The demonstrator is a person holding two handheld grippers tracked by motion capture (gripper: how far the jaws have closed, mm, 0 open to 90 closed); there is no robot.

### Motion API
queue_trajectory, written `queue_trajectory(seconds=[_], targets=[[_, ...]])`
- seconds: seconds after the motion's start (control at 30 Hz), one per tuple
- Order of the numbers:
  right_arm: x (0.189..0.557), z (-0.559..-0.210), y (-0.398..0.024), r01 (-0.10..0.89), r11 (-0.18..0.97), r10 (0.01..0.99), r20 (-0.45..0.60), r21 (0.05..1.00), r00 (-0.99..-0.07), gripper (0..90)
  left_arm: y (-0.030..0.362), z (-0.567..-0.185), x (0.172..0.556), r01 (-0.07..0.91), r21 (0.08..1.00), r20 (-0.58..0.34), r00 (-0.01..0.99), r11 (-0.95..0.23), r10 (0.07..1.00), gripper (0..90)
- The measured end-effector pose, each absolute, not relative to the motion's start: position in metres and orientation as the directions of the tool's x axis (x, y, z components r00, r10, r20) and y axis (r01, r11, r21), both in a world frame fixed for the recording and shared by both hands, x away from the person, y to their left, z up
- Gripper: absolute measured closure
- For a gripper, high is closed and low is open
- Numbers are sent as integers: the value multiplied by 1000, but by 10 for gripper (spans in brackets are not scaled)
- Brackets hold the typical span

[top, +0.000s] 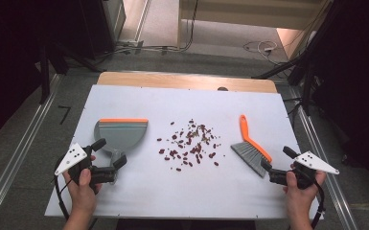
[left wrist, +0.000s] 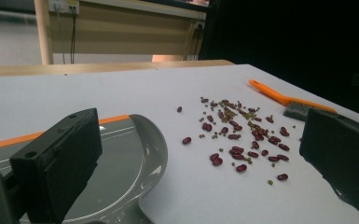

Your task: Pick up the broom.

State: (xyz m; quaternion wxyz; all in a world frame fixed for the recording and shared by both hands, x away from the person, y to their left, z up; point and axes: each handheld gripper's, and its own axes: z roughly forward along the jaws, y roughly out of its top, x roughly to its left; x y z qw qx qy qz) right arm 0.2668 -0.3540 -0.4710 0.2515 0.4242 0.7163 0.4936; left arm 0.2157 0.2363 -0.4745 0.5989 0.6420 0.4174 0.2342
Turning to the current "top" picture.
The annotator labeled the wooden table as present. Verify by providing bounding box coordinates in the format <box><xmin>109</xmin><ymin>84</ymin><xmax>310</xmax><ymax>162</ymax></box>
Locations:
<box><xmin>97</xmin><ymin>71</ymin><xmax>279</xmax><ymax>94</ymax></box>

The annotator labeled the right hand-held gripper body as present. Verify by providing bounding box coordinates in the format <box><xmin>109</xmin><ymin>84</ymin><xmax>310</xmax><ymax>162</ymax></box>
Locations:
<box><xmin>267</xmin><ymin>150</ymin><xmax>340</xmax><ymax>190</ymax></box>

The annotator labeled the pile of red beans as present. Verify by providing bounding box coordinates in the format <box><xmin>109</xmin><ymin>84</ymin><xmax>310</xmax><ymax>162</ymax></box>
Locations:
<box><xmin>156</xmin><ymin>119</ymin><xmax>226</xmax><ymax>173</ymax></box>

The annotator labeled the dark curtain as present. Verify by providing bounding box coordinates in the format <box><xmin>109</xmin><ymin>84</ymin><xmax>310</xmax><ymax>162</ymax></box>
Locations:
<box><xmin>0</xmin><ymin>0</ymin><xmax>51</xmax><ymax>150</ymax></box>
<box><xmin>311</xmin><ymin>0</ymin><xmax>369</xmax><ymax>185</ymax></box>

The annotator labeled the black stand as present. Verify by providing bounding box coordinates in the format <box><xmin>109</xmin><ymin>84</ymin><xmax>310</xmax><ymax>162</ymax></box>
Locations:
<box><xmin>37</xmin><ymin>42</ymin><xmax>104</xmax><ymax>105</ymax></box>
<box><xmin>251</xmin><ymin>47</ymin><xmax>318</xmax><ymax>117</ymax></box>

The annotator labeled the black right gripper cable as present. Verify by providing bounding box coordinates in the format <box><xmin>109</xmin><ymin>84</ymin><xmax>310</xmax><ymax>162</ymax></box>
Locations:
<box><xmin>311</xmin><ymin>176</ymin><xmax>328</xmax><ymax>230</ymax></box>

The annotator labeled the beige wooden furniture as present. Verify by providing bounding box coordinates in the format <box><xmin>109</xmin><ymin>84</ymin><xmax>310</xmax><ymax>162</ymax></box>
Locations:
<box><xmin>176</xmin><ymin>0</ymin><xmax>334</xmax><ymax>60</ymax></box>

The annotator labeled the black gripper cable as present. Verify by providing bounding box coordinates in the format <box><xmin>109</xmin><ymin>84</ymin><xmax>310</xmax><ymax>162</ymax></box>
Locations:
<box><xmin>311</xmin><ymin>176</ymin><xmax>328</xmax><ymax>230</ymax></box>
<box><xmin>53</xmin><ymin>155</ymin><xmax>72</xmax><ymax>221</ymax></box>

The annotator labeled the orange brush with grey bristles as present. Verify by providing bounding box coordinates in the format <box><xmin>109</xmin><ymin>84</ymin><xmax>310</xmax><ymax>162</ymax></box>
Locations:
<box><xmin>230</xmin><ymin>114</ymin><xmax>273</xmax><ymax>178</ymax></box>

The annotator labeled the metal floor rail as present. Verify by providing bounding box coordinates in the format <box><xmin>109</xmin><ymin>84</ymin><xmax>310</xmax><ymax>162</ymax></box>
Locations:
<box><xmin>288</xmin><ymin>85</ymin><xmax>359</xmax><ymax>230</ymax></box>
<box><xmin>0</xmin><ymin>74</ymin><xmax>62</xmax><ymax>230</ymax></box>

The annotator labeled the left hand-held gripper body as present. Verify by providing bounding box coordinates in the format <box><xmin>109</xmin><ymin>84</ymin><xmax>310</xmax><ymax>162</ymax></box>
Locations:
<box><xmin>55</xmin><ymin>143</ymin><xmax>118</xmax><ymax>195</ymax></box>

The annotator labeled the white cable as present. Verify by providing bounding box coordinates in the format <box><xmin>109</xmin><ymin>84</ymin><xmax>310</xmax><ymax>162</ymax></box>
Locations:
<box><xmin>242</xmin><ymin>39</ymin><xmax>280</xmax><ymax>59</ymax></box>

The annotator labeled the black hanging cable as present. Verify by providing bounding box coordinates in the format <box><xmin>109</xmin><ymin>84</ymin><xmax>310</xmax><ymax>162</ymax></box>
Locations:
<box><xmin>114</xmin><ymin>0</ymin><xmax>200</xmax><ymax>54</ymax></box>

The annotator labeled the grey cabinet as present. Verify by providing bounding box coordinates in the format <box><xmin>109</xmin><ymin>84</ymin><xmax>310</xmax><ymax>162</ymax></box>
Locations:
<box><xmin>102</xmin><ymin>0</ymin><xmax>127</xmax><ymax>42</ymax></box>

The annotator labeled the white board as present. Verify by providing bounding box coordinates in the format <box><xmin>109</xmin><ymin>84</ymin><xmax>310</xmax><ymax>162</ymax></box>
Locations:
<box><xmin>44</xmin><ymin>84</ymin><xmax>324</xmax><ymax>220</ymax></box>

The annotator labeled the grey dustpan with orange edge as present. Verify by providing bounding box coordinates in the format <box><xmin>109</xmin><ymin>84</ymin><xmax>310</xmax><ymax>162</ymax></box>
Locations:
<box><xmin>93</xmin><ymin>118</ymin><xmax>150</xmax><ymax>185</ymax></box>

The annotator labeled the person's right hand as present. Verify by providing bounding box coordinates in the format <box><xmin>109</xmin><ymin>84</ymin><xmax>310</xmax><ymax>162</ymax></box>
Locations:
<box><xmin>282</xmin><ymin>172</ymin><xmax>327</xmax><ymax>221</ymax></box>

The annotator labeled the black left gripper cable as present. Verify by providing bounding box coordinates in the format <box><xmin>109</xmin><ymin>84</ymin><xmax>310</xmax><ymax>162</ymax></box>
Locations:
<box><xmin>53</xmin><ymin>155</ymin><xmax>72</xmax><ymax>221</ymax></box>

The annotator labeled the person's left hand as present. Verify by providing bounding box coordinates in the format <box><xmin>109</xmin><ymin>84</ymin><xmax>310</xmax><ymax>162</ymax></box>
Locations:
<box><xmin>62</xmin><ymin>168</ymin><xmax>104</xmax><ymax>219</ymax></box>

